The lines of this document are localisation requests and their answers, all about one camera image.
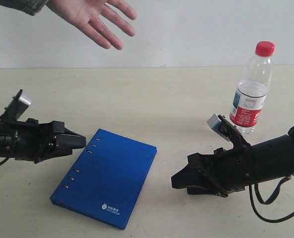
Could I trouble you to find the grey sleeved forearm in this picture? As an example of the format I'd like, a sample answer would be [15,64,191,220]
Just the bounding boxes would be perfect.
[18,0,49,16]

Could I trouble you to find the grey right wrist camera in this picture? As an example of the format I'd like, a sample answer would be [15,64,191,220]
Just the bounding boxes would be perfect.
[207,114,232,142]

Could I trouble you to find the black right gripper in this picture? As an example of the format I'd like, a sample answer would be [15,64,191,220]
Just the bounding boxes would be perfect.
[171,148,251,197]

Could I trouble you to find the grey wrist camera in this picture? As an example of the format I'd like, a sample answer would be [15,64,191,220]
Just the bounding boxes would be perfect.
[4,89,32,120]
[207,114,232,142]

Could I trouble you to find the person's open hand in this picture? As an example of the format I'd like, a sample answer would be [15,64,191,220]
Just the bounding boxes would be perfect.
[46,0,138,51]

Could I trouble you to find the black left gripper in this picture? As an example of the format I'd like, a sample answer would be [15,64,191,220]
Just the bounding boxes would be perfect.
[12,119,86,164]

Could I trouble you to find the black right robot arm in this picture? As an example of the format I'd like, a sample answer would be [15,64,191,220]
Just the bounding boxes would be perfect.
[171,119,294,197]

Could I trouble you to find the blue ring binder notebook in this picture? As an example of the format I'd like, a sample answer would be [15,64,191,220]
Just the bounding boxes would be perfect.
[50,128,157,230]

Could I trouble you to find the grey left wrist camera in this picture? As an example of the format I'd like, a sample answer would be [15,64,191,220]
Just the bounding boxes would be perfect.
[4,89,32,120]

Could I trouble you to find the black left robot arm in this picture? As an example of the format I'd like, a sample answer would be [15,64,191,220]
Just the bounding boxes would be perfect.
[0,119,87,164]

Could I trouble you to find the clear plastic water bottle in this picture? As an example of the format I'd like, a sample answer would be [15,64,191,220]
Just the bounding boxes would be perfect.
[229,41,275,134]

